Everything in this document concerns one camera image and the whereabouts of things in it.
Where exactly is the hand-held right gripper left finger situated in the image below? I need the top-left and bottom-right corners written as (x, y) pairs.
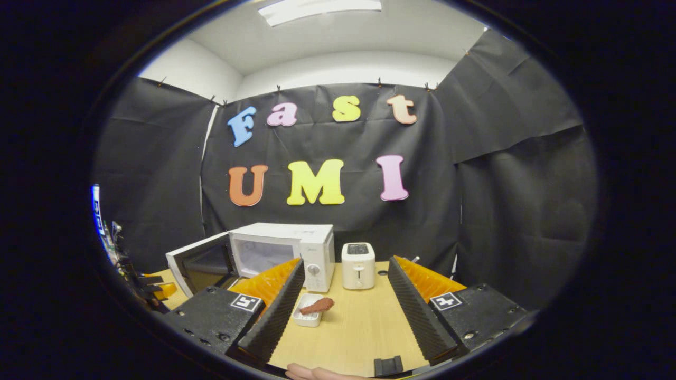
top-left (156, 257), bottom-right (308, 368)

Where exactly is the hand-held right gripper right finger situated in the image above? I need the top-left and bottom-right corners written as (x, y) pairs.
top-left (387, 255), bottom-right (535, 368)

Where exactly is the brown meat piece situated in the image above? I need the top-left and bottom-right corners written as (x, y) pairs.
top-left (299, 297), bottom-right (335, 316)

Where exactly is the white microwave oven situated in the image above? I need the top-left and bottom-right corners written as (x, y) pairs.
top-left (166, 222), bottom-right (336, 298)

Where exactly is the small white dish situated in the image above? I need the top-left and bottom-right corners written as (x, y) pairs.
top-left (292, 293), bottom-right (324, 328)

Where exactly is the white toaster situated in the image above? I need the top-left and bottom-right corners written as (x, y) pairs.
top-left (341, 242), bottom-right (377, 290)

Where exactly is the ceiling light panel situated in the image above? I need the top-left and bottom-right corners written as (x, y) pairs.
top-left (257, 0), bottom-right (382, 27)

